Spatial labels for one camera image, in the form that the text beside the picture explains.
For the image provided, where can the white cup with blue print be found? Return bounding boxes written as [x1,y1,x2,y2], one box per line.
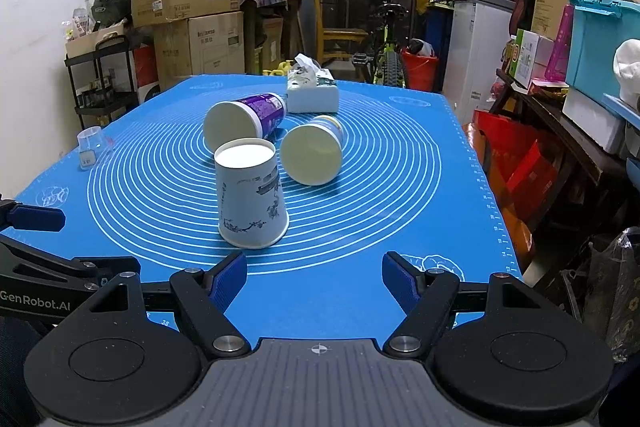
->
[214,138,291,250]

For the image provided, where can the black shelf cart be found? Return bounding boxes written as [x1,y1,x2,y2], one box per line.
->
[64,34,139,130]

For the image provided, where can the wooden chair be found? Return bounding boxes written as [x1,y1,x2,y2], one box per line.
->
[311,0,372,64]

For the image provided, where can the white foam box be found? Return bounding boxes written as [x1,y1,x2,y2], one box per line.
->
[562,87,632,154]

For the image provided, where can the dark wooden side table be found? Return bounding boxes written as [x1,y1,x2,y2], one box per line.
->
[487,69,632,234]

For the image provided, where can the light blue storage box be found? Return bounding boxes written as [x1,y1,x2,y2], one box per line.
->
[565,0,640,96]

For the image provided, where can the small clear measuring cup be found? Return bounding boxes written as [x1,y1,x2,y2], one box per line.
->
[76,127,117,171]

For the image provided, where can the white cloth bundle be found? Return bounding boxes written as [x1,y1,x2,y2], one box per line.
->
[612,38,640,108]

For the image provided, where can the purple paper cup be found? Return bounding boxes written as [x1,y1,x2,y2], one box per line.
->
[203,93,288,154]

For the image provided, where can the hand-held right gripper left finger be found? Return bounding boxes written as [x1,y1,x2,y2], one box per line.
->
[75,251,252,356]

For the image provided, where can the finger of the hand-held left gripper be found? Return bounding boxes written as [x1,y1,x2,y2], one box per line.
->
[0,199,66,233]
[0,234,142,284]

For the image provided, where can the white tissue box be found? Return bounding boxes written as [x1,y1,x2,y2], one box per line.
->
[286,53,341,114]

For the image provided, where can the white chest freezer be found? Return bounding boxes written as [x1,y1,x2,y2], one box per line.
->
[442,0,516,126]

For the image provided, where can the dark printed plastic bag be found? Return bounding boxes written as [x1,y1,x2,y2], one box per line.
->
[585,227,640,364]

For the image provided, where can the pink flat box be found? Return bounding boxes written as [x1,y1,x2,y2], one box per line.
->
[545,4,575,80]

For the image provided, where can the blue-white paper cup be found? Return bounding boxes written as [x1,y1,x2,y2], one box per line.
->
[280,115,346,186]

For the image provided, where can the red paper bags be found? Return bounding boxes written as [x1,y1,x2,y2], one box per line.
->
[462,109,559,259]

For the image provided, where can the cardboard box with white label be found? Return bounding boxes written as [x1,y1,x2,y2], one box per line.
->
[152,11,246,92]

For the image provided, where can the red bucket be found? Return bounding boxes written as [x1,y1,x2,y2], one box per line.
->
[400,47,441,94]

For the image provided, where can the white and green box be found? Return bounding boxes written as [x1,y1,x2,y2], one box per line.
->
[502,29,554,90]

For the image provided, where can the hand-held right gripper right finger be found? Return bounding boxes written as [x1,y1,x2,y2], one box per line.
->
[381,251,558,356]

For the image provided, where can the shallow cardboard tray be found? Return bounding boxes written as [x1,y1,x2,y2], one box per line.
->
[65,22,129,58]

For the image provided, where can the blue silicone mat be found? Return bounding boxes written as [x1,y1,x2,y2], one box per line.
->
[12,74,523,343]

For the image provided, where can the black and green bicycle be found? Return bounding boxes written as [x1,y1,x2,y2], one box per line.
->
[317,0,427,88]

